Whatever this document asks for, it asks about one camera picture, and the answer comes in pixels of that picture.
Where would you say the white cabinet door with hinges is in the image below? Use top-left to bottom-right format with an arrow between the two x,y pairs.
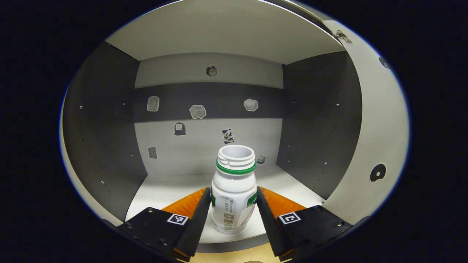
59,99 -> 125,227

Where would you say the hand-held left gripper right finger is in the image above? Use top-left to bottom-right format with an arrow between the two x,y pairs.
256,186 -> 353,262

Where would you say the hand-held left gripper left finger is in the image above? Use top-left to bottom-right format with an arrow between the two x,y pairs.
117,187 -> 212,262

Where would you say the white open cabinet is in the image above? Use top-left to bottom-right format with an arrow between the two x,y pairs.
60,0 -> 362,253

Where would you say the white plastic bottle green ring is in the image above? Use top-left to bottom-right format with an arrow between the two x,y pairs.
211,145 -> 258,235

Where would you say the white cabinet door black handle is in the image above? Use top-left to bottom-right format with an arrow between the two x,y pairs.
322,20 -> 410,225

